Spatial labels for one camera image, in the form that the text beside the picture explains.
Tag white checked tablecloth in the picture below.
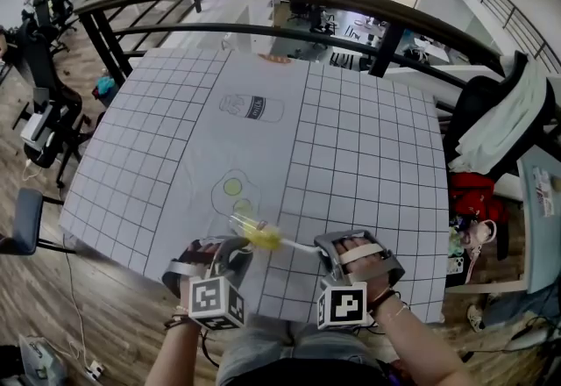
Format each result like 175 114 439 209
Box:
58 46 451 325

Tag light blue table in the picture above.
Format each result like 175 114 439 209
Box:
444 145 561 296

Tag person's left forearm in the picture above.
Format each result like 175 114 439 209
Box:
142 309 205 386

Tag person's right hand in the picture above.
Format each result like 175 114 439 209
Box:
336 238 396 305

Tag yellow sponge brush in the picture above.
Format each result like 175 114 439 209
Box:
243 224 319 254

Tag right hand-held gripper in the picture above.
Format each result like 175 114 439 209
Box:
314 229 407 331

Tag black wrist band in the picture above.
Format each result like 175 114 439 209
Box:
366 287 402 316
164 304 194 332

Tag person's left hand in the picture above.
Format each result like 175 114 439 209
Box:
180 239 225 275

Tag clear plastic storage bin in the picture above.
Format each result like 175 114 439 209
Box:
17 333 67 386

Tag dark blue chair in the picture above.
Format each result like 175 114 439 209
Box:
0 187 75 256

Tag white printed packet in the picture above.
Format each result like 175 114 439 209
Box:
532 168 557 218

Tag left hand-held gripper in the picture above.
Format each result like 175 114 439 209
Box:
160 236 255 332

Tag pink and white bag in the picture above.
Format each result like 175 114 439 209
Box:
463 219 500 287

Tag person's right forearm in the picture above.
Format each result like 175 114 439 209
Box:
370 287 472 386

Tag red bag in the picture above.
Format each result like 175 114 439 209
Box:
450 172 512 225

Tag person's blue jeans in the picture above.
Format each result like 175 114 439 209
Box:
217 318 382 386

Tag pale green towel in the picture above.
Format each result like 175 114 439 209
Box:
446 59 549 177

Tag person's black top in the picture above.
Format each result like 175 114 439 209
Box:
227 357 391 386

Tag teal bag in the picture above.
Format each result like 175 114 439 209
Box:
91 74 119 108

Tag clear drinking glass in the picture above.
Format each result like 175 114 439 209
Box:
228 211 269 246

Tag white box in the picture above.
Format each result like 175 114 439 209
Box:
19 105 56 148

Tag green and yellow bottle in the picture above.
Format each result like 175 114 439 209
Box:
447 225 466 258

